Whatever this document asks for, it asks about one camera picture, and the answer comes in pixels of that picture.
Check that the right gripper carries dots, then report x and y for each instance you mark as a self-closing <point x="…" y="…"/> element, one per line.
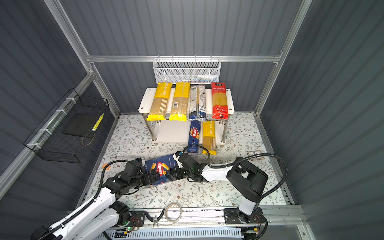
<point x="177" y="175"/>

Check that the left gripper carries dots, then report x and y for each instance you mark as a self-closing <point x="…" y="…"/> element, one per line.
<point x="148" y="177"/>

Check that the blue Barilla pasta box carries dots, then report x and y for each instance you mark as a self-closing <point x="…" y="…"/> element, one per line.
<point x="162" y="166"/>

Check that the blue Barilla spaghetti box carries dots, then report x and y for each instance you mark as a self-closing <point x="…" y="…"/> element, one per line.
<point x="194" y="136"/>

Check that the yellow Pastatime bag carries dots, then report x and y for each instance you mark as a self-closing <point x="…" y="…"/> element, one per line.
<point x="209" y="138"/>
<point x="160" y="102"/>
<point x="180" y="102"/>

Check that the red spaghetti bag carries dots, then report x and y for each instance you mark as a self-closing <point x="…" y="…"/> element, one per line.
<point x="219" y="100"/>

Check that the clear blue spaghetti bag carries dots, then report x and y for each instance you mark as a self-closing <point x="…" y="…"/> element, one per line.
<point x="198" y="110"/>

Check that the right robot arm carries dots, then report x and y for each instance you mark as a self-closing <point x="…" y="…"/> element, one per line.
<point x="245" y="177"/>

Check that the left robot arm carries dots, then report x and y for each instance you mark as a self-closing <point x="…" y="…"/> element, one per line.
<point x="107" y="196"/>

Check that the black pliers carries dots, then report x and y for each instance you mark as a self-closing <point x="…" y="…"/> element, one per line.
<point x="155" y="220"/>

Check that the orange tape roll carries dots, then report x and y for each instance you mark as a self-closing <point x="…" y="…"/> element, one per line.
<point x="105" y="165"/>

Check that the small framed card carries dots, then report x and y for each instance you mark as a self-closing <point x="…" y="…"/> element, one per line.
<point x="255" y="153"/>

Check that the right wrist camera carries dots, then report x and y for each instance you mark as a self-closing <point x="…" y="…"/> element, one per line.
<point x="176" y="157"/>

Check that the black wire side basket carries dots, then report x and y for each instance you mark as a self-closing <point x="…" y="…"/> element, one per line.
<point x="69" y="132"/>

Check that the white wire wall basket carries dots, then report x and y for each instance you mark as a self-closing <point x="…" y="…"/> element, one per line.
<point x="194" y="71"/>

